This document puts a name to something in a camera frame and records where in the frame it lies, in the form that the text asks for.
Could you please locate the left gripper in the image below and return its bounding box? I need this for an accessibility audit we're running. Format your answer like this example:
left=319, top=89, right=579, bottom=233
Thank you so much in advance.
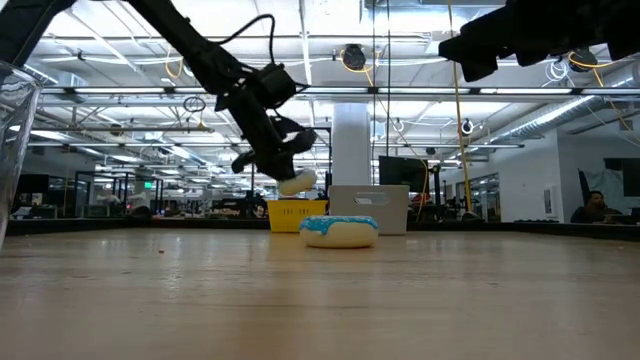
left=215, top=84, right=319, bottom=182

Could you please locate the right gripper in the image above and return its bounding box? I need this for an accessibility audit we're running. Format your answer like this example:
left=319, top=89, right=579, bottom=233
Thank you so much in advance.
left=438, top=0, right=601, bottom=84

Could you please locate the mint iced toy donut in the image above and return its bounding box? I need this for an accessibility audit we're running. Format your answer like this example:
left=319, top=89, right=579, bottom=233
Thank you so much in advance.
left=276, top=168, right=319, bottom=198

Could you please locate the yellow plastic basket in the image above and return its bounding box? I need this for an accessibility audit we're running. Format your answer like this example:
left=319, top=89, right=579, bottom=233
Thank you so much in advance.
left=266, top=199, right=330, bottom=234

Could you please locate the white square pillar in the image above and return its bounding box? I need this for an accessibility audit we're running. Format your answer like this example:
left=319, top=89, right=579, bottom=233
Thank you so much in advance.
left=331, top=102, right=372, bottom=188

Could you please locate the blue iced toy donut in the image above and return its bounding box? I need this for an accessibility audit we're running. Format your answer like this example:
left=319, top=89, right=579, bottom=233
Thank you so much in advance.
left=298, top=215, right=380, bottom=250

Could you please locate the grey plastic bin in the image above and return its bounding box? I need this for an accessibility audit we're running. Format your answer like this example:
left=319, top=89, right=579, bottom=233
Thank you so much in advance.
left=328, top=185, right=412, bottom=237

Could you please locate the long ceiling light bar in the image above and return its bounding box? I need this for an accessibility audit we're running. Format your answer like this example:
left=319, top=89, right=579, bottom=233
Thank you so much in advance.
left=39, top=85, right=640, bottom=97

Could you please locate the black monitor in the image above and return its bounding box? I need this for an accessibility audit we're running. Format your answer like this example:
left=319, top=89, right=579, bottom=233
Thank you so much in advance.
left=377, top=155, right=431, bottom=195

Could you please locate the person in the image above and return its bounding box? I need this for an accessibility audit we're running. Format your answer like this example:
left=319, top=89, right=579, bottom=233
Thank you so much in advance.
left=569, top=190, right=626, bottom=225

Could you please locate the clear plastic container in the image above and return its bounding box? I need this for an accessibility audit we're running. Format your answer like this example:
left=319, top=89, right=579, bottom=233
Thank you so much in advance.
left=0, top=60, right=45, bottom=251

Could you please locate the yellow hanging cord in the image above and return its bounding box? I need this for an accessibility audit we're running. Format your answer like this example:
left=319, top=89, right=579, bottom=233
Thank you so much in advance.
left=446, top=0, right=475, bottom=217

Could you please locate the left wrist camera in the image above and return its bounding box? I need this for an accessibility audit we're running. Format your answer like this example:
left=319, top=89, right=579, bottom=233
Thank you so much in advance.
left=258, top=62, right=300, bottom=110

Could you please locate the silver air duct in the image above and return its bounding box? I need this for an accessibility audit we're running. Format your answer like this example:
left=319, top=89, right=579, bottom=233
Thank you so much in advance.
left=482, top=62, right=640, bottom=146

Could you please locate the black hanging cable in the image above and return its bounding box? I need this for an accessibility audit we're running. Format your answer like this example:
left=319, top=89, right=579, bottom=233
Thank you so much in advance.
left=370, top=0, right=377, bottom=186
left=384, top=0, right=393, bottom=159

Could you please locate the large black ceiling cable reel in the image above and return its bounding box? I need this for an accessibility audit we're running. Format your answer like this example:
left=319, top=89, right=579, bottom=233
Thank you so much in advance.
left=568, top=47, right=599, bottom=75
left=341, top=43, right=369, bottom=73

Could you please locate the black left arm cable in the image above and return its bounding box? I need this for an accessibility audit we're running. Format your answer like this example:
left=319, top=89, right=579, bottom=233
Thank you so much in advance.
left=213, top=13, right=278, bottom=66

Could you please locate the dark wall screen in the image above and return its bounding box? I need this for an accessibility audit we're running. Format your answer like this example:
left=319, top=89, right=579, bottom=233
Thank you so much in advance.
left=602, top=157, right=640, bottom=199

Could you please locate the black aluminium table frame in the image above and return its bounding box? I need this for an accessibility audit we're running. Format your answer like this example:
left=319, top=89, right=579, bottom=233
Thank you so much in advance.
left=4, top=214, right=640, bottom=244

